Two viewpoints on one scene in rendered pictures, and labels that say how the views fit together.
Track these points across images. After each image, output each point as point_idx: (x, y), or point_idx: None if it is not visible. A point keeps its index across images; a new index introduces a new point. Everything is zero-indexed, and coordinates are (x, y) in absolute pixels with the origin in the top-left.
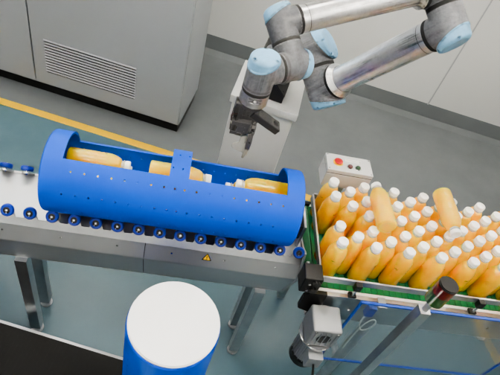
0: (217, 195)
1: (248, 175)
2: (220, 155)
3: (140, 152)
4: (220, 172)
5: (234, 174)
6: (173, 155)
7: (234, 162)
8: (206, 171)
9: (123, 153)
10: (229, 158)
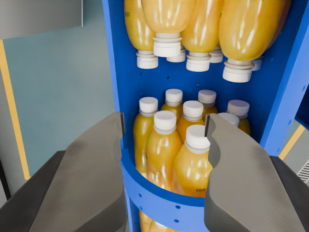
0: (285, 132)
1: (112, 14)
2: (6, 37)
3: (130, 209)
4: (121, 83)
5: (117, 52)
6: (183, 231)
7: (4, 11)
8: (124, 108)
9: (132, 215)
10: (2, 22)
